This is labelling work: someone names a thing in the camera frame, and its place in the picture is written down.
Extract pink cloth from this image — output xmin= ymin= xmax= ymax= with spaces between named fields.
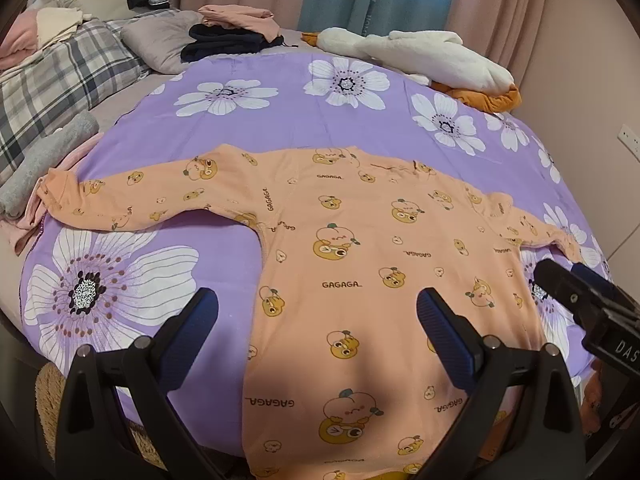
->
xmin=12 ymin=132 xmax=103 ymax=256

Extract beige pillow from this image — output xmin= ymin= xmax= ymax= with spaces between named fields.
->
xmin=60 ymin=0 xmax=136 ymax=22

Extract navy folded clothes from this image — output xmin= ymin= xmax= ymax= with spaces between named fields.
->
xmin=181 ymin=24 xmax=286 ymax=63

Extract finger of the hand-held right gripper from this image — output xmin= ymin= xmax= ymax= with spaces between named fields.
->
xmin=533 ymin=258 xmax=608 ymax=328
xmin=570 ymin=261 xmax=623 ymax=301

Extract white wall socket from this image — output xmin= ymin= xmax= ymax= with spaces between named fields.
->
xmin=617 ymin=122 xmax=640 ymax=157

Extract purple floral bedspread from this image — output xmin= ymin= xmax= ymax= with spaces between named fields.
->
xmin=17 ymin=52 xmax=616 ymax=461

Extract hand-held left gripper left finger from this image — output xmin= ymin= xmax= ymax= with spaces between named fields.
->
xmin=54 ymin=287 xmax=236 ymax=480

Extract pink and cream clothes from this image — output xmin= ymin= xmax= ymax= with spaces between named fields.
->
xmin=0 ymin=7 xmax=83 ymax=71

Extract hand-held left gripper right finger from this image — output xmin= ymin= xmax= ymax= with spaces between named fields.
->
xmin=412 ymin=287 xmax=586 ymax=480

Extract grey rolled towel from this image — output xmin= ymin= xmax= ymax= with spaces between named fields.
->
xmin=0 ymin=111 xmax=101 ymax=221

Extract plaid duvet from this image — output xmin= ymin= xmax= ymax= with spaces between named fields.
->
xmin=0 ymin=19 xmax=151 ymax=186

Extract pink folded clothes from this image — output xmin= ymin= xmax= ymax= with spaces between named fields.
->
xmin=197 ymin=4 xmax=281 ymax=43

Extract mustard orange cloth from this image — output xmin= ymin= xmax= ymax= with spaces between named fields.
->
xmin=300 ymin=31 xmax=522 ymax=113

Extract white plush blanket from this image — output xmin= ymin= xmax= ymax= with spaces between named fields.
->
xmin=317 ymin=27 xmax=516 ymax=96

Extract grey pillow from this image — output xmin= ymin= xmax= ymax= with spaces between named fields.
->
xmin=120 ymin=7 xmax=211 ymax=75

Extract woven straw mat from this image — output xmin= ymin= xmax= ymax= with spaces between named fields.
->
xmin=34 ymin=360 xmax=166 ymax=467

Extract orange printed baby top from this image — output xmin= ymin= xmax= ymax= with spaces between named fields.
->
xmin=42 ymin=144 xmax=601 ymax=480

